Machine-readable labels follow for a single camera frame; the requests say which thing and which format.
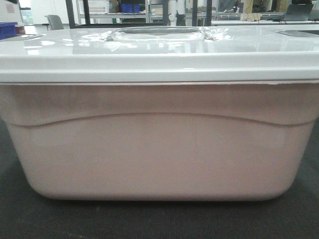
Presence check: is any black metal rack frame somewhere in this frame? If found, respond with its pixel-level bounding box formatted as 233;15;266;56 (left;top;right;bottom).
66;0;214;28

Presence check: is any grey office chair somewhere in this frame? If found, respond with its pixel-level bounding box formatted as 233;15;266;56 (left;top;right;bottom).
43;14;64;30

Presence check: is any white lidded plastic bin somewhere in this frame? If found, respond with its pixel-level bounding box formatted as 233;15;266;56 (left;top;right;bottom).
0;24;319;201

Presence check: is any blue plastic crate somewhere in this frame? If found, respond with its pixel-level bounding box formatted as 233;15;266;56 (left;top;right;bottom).
0;21;18;40

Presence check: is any white work table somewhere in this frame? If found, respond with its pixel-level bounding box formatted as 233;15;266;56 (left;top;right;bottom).
211;20;319;26

